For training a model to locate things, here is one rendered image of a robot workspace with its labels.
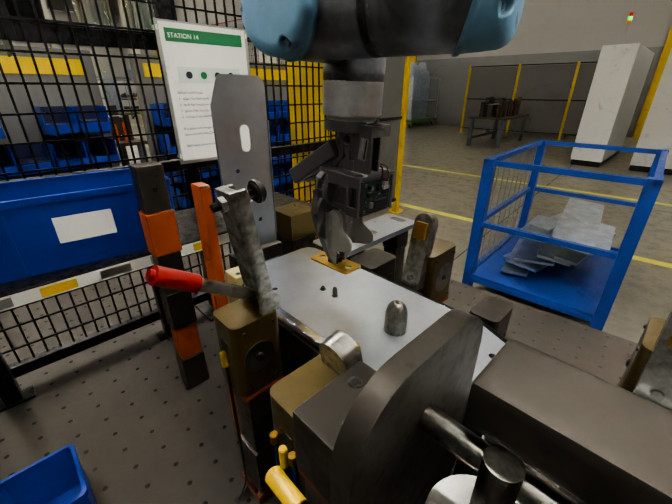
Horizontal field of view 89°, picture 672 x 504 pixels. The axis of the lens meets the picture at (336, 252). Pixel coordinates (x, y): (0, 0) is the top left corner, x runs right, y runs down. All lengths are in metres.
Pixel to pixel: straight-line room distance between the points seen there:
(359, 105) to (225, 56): 0.63
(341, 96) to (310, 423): 0.34
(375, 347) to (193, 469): 0.43
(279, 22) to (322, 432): 0.31
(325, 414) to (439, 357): 0.09
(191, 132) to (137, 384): 0.62
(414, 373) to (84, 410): 0.85
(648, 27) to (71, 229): 14.31
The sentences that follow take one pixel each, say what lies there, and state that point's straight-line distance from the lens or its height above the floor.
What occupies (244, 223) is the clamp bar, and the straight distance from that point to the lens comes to 0.41.
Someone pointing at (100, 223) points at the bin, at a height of 1.10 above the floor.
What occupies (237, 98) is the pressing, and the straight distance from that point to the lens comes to 0.71.
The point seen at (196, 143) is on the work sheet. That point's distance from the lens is 0.98.
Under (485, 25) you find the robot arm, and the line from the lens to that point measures 0.29.
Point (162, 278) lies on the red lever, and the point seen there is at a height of 1.14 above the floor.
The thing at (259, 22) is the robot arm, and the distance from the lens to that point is 0.35.
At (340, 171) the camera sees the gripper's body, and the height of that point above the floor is 1.22.
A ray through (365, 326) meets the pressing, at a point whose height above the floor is 1.00.
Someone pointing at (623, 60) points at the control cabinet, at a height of 1.76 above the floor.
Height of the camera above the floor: 1.31
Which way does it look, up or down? 25 degrees down
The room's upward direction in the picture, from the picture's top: straight up
